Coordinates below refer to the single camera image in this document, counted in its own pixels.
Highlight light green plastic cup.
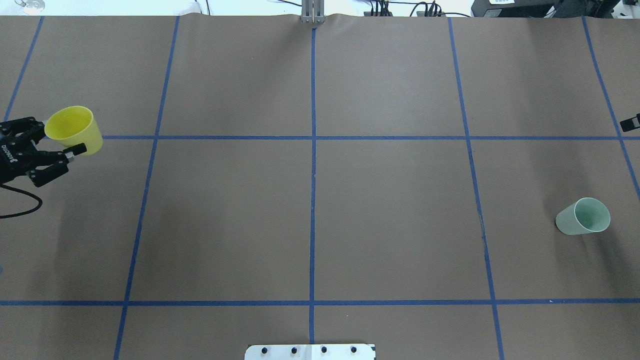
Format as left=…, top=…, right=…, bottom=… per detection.
left=555, top=197, right=611, bottom=236

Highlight black equipment box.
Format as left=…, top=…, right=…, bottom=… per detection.
left=471, top=0, right=620, bottom=19

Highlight small clear round object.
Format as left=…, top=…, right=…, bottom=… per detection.
left=14, top=0, right=46, bottom=16

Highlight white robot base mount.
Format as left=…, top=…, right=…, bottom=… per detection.
left=244, top=343, right=377, bottom=360

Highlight black cables behind table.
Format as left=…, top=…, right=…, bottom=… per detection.
left=363, top=0, right=473, bottom=19

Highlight yellow plastic cup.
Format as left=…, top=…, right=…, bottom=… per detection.
left=45, top=105, right=104, bottom=156

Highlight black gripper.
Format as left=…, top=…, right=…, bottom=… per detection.
left=0, top=117, right=87, bottom=188

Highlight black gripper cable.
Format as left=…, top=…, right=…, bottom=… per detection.
left=0, top=183, right=44, bottom=219

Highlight grey metal clamp bracket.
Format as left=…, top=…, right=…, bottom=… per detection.
left=301, top=0, right=326, bottom=25

